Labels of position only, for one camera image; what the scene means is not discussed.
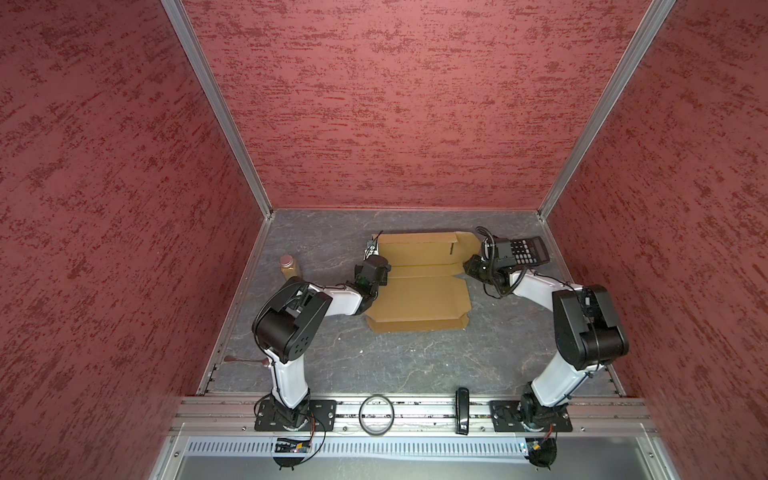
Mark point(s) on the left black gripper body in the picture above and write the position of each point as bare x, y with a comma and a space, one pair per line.
382, 283

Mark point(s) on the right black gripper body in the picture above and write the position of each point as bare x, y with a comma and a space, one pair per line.
481, 269

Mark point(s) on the brown cardboard box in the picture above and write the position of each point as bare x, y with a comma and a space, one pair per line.
425, 291

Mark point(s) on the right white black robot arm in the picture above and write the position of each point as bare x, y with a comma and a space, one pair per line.
587, 330

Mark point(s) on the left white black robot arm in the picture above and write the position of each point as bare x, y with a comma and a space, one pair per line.
287, 324

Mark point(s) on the black desk calculator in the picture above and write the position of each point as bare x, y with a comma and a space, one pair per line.
530, 252

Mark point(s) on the spice jar pink lid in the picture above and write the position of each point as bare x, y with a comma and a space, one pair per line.
289, 266

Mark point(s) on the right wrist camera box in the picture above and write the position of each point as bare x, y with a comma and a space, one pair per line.
501, 254

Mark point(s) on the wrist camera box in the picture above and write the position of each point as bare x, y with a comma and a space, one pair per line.
501, 254
371, 248

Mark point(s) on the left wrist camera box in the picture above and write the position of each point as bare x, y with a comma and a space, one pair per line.
371, 248

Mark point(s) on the black handle bar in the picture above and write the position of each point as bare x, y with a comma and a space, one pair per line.
462, 411

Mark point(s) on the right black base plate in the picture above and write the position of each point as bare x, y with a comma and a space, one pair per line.
504, 416

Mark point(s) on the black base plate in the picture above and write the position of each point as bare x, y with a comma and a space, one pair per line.
272, 416
504, 416

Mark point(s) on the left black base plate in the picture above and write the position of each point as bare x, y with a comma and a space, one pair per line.
272, 416

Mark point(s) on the right circuit board with wires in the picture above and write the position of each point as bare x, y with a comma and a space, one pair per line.
542, 453

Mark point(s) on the circuit board with wires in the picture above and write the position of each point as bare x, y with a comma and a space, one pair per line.
289, 453
542, 453

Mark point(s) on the left circuit board with wires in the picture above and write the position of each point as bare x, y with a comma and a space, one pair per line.
289, 453

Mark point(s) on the aluminium front rail frame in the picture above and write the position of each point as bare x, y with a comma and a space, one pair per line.
403, 427

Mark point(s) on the right aluminium corner post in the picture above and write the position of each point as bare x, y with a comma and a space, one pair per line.
646, 31

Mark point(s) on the aluminium corner post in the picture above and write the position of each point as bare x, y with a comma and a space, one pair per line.
646, 31
190, 43

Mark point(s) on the left aluminium corner post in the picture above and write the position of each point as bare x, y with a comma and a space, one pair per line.
190, 43

